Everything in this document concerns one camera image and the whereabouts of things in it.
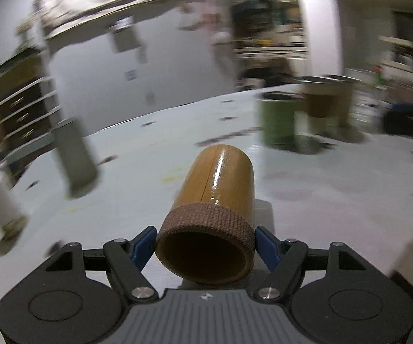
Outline steel cup with brown sleeve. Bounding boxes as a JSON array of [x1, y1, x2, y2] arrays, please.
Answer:
[[296, 75, 342, 135]]

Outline bamboo cup with brown band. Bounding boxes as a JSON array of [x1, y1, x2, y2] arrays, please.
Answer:
[[155, 144, 255, 285]]

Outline plain steel cup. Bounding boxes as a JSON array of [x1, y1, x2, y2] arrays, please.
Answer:
[[327, 75, 359, 127]]

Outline grey upside-down cup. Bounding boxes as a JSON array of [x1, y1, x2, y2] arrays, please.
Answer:
[[52, 118, 99, 199]]

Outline green metal mug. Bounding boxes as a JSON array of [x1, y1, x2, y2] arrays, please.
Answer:
[[257, 91, 304, 149]]

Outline white plastic drawer unit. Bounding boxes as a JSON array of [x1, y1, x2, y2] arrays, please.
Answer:
[[0, 47, 62, 151]]

